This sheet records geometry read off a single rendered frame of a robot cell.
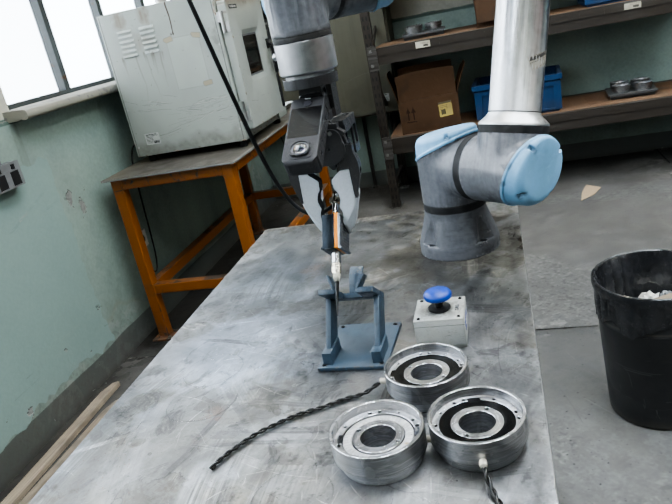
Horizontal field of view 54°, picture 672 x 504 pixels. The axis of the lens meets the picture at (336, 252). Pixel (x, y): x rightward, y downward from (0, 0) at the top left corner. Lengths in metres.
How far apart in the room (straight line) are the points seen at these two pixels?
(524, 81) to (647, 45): 3.67
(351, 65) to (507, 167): 3.48
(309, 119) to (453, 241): 0.49
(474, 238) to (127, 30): 2.16
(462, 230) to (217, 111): 1.90
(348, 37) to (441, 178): 3.36
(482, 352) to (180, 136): 2.32
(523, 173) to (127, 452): 0.70
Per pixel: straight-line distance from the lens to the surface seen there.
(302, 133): 0.81
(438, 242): 1.23
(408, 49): 4.10
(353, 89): 4.54
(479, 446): 0.71
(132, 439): 0.94
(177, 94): 3.03
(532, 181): 1.11
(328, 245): 0.87
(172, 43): 3.00
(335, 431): 0.77
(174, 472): 0.85
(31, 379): 2.67
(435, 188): 1.21
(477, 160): 1.13
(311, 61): 0.84
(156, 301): 3.14
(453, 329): 0.94
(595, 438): 2.09
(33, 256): 2.71
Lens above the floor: 1.27
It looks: 20 degrees down
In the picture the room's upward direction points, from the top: 12 degrees counter-clockwise
